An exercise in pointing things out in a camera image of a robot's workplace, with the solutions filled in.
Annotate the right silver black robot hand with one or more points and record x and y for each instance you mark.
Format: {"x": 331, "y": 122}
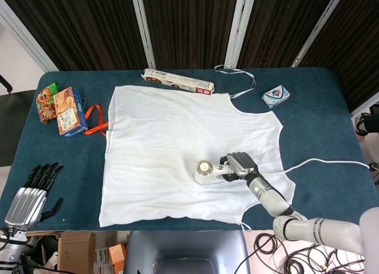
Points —
{"x": 241, "y": 163}

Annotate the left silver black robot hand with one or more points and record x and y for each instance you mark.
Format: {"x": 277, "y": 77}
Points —
{"x": 25, "y": 204}

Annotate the white handheld steam iron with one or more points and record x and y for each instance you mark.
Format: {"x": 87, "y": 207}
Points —
{"x": 204, "y": 169}

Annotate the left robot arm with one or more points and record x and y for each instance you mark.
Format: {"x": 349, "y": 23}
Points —
{"x": 12, "y": 247}

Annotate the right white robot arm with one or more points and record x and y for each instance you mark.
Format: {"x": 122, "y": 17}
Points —
{"x": 275, "y": 200}

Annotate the white sleeveless shirt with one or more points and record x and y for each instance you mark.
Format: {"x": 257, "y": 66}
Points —
{"x": 163, "y": 138}

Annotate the short white ribbon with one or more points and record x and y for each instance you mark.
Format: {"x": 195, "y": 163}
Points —
{"x": 245, "y": 226}

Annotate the brown cardboard box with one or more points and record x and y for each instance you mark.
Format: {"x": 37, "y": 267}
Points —
{"x": 74, "y": 250}

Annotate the white blue soap box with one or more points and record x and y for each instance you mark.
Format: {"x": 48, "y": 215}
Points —
{"x": 275, "y": 96}

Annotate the teal table cloth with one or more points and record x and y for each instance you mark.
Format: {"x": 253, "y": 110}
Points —
{"x": 319, "y": 132}

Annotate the long white ribbon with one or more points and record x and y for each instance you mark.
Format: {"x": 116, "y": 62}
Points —
{"x": 228, "y": 67}

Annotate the blue biscuit box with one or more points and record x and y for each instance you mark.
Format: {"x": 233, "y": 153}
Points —
{"x": 69, "y": 114}

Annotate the green orange snack bag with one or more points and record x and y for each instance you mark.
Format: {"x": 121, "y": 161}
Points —
{"x": 46, "y": 105}

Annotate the orange ribbon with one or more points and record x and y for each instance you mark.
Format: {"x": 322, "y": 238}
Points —
{"x": 95, "y": 129}

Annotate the long cookie box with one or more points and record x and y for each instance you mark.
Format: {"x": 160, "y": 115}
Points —
{"x": 177, "y": 80}

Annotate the small orange box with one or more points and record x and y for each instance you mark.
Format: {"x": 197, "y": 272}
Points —
{"x": 117, "y": 254}

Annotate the black red equipment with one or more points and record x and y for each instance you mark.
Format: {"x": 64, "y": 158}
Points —
{"x": 368, "y": 123}

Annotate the dark screen panel white frame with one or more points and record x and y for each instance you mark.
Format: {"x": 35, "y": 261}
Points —
{"x": 189, "y": 25}
{"x": 74, "y": 25}
{"x": 361, "y": 49}
{"x": 281, "y": 22}

